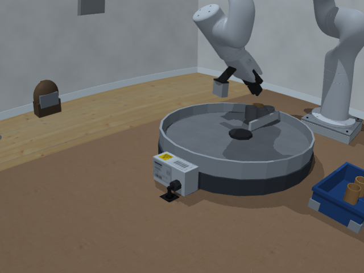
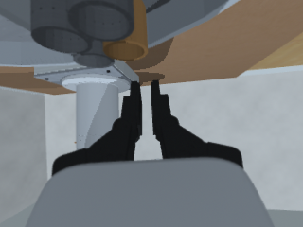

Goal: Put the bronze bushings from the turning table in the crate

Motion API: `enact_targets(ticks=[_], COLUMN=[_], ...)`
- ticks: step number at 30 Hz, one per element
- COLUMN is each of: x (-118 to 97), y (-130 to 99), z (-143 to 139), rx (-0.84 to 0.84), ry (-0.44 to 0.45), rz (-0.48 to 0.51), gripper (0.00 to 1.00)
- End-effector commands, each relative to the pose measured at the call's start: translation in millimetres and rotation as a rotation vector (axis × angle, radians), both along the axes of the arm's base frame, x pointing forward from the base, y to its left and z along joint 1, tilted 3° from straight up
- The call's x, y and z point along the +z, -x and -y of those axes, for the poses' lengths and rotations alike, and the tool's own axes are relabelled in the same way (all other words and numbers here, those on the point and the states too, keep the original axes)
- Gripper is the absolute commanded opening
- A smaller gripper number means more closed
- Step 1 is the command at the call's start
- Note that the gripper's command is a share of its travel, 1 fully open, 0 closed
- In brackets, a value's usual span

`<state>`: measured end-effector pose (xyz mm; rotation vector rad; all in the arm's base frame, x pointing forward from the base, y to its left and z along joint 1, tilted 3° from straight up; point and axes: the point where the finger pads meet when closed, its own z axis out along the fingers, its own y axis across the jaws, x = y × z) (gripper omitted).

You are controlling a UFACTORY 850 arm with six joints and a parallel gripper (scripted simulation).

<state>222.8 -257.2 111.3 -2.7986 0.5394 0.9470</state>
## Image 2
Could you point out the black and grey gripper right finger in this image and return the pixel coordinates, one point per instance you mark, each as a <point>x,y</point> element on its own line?
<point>176,141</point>

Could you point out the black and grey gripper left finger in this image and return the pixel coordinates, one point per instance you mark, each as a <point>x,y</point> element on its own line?
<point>116,145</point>

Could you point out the bronze bushing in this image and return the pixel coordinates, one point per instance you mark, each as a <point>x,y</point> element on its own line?
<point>135,46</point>

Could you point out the grey cylinder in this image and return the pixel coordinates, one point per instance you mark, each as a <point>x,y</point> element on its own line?
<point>101,23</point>
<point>95,58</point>
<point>52,14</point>

